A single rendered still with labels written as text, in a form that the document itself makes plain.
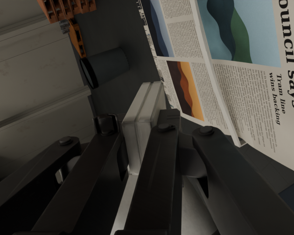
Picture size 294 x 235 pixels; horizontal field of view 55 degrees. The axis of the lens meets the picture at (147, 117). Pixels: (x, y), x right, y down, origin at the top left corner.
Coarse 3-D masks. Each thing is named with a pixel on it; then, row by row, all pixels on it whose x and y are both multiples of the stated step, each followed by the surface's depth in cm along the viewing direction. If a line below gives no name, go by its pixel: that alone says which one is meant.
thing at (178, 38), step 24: (144, 0) 42; (168, 0) 36; (144, 24) 46; (168, 24) 38; (192, 24) 33; (168, 48) 41; (192, 48) 36; (168, 72) 45; (192, 72) 38; (168, 96) 50; (192, 96) 41; (192, 120) 45; (216, 120) 38
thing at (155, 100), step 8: (152, 88) 18; (160, 88) 18; (152, 96) 16; (160, 96) 17; (144, 104) 15; (152, 104) 15; (160, 104) 17; (144, 112) 14; (152, 112) 14; (144, 120) 13; (152, 120) 13; (144, 128) 13; (144, 136) 13; (144, 144) 13; (144, 152) 14
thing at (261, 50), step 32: (224, 0) 27; (256, 0) 23; (288, 0) 20; (256, 32) 25; (288, 32) 22; (256, 64) 27; (288, 64) 23; (256, 96) 29; (288, 96) 24; (256, 128) 31; (288, 128) 26; (288, 160) 28
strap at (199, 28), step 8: (192, 0) 29; (192, 8) 30; (200, 16) 29; (200, 24) 30; (200, 32) 30; (200, 40) 31; (208, 48) 31; (208, 56) 31; (208, 64) 32; (208, 72) 32; (216, 80) 32; (216, 88) 32; (216, 96) 34; (224, 104) 33; (224, 112) 34; (232, 128) 35; (232, 136) 36; (240, 144) 36
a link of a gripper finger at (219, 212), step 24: (216, 144) 11; (216, 168) 9; (240, 168) 9; (216, 192) 9; (240, 192) 8; (264, 192) 8; (216, 216) 10; (240, 216) 7; (264, 216) 7; (288, 216) 7
